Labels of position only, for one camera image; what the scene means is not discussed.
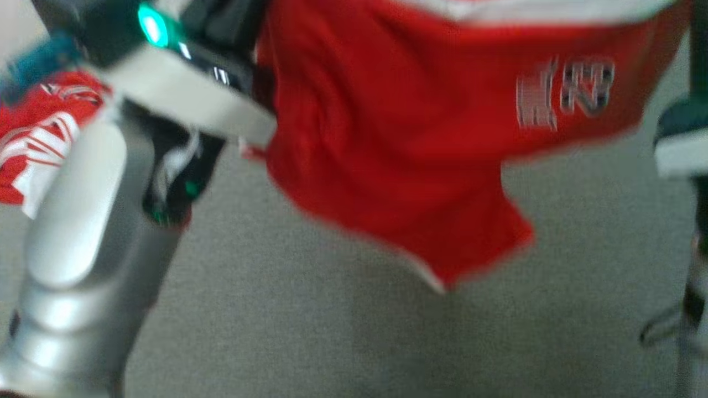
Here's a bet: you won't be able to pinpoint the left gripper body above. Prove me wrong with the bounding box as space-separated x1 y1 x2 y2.
107 0 278 148

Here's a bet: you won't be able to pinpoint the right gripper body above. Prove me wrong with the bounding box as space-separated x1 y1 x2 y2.
654 97 708 179

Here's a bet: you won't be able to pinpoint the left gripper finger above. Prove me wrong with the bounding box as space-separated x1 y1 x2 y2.
185 0 267 73

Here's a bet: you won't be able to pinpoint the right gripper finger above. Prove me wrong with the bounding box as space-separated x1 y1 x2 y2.
688 0 708 106

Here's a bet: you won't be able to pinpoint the red number 23 jersey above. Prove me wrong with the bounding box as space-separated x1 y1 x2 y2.
0 69 111 219

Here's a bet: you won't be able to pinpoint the red basketball shorts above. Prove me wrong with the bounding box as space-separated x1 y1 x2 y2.
254 0 693 294

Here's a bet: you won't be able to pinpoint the large grey sofa seat cushion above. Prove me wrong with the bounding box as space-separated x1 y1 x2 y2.
0 33 708 398

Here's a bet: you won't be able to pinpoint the blue left camera connector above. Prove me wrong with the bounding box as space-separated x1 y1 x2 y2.
0 32 84 104

